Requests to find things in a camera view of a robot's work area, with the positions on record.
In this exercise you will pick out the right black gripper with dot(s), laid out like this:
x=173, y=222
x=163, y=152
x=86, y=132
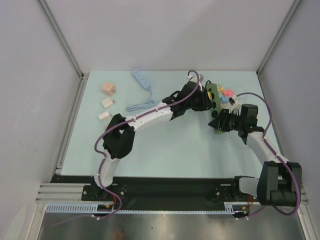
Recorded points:
x=222, y=120

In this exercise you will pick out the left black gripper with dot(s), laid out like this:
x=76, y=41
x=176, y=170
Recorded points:
x=206, y=103

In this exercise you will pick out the yellow plug adapter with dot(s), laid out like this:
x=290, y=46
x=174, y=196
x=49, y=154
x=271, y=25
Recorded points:
x=209, y=95

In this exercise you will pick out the green power strip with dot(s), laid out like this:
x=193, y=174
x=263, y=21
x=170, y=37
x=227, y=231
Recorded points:
x=216, y=105

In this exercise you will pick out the white Honor charger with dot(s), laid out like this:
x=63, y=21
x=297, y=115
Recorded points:
x=107, y=102

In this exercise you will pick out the pink deer cube socket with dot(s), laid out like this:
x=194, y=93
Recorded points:
x=108, y=89

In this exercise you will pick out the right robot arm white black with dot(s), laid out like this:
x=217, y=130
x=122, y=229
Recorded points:
x=279, y=183

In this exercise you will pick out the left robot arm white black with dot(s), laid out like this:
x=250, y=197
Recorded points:
x=117, y=140

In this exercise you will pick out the light blue cube charger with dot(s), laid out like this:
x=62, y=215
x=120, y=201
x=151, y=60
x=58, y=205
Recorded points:
x=224, y=100

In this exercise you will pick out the small yellow orange adapter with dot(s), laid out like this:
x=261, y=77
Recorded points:
x=220, y=88

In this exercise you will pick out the red pink cube charger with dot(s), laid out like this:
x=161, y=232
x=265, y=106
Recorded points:
x=228, y=93

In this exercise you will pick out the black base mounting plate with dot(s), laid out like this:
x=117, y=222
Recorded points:
x=142, y=189

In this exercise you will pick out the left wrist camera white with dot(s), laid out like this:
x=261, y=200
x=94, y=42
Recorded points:
x=194, y=78

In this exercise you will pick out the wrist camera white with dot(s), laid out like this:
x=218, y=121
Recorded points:
x=194, y=78
x=234, y=103

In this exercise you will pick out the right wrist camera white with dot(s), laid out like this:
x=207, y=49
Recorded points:
x=234, y=103

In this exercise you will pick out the right aluminium frame post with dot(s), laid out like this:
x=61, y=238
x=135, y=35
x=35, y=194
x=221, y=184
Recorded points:
x=278, y=36

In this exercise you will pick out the aluminium frame post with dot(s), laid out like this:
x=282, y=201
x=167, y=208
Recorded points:
x=278, y=36
x=54, y=25

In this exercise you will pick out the grey cable duct rail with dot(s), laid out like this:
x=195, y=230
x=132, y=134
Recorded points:
x=151, y=207

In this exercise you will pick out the left aluminium frame post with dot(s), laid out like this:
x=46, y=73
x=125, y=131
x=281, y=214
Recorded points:
x=54, y=25

